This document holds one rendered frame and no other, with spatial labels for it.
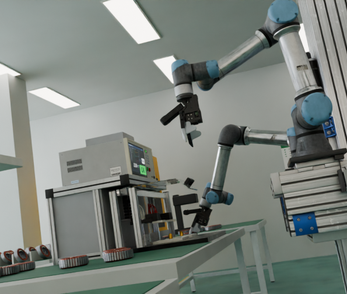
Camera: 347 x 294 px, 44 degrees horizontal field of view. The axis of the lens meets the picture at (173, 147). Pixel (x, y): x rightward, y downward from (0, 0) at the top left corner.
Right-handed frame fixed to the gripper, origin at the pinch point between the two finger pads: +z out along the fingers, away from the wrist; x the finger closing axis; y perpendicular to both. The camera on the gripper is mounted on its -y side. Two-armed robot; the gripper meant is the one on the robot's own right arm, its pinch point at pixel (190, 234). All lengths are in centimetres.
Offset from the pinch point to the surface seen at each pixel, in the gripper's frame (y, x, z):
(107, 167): -41, -66, -24
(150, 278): 20, -156, -5
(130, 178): -23, -77, -24
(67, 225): -45, -79, 8
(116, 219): -23, -79, -4
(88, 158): -53, -66, -25
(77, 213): -42, -79, 1
